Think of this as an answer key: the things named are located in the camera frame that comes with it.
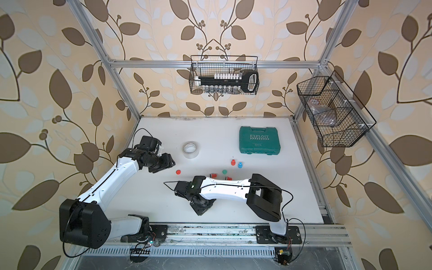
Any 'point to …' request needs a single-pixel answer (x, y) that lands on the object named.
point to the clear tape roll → (190, 149)
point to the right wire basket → (339, 118)
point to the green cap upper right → (224, 171)
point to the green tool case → (265, 141)
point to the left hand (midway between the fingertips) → (168, 162)
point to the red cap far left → (178, 171)
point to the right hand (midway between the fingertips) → (204, 207)
